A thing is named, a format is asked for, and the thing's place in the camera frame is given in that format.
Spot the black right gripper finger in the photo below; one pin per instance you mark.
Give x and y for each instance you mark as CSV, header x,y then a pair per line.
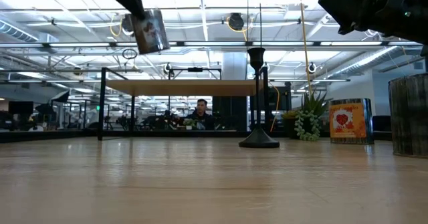
x,y
351,10

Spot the floral label candle tin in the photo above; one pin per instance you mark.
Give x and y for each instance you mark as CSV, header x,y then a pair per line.
x,y
150,33

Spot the dark striped candle tin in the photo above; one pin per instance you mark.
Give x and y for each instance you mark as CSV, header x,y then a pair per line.
x,y
409,117

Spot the orange label candle tin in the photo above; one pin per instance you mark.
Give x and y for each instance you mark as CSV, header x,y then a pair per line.
x,y
347,122

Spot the black candlestick holder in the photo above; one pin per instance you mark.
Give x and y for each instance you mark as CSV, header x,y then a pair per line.
x,y
258,138

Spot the black office chair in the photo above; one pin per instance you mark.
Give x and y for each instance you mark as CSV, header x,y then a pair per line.
x,y
382,123

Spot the black studio lamp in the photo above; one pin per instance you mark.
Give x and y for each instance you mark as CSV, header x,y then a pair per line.
x,y
61,97

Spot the green succulent plant in pot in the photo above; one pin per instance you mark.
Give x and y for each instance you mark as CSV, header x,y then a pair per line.
x,y
309,123

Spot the person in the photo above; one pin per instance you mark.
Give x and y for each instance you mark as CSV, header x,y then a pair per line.
x,y
201,117

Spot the black monitor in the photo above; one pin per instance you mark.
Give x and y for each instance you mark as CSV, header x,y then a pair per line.
x,y
20,107

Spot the wooden shelf with black frame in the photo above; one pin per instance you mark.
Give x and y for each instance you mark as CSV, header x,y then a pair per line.
x,y
184,87

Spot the black table edge rail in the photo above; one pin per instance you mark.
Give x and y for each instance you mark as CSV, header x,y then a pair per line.
x,y
50,136

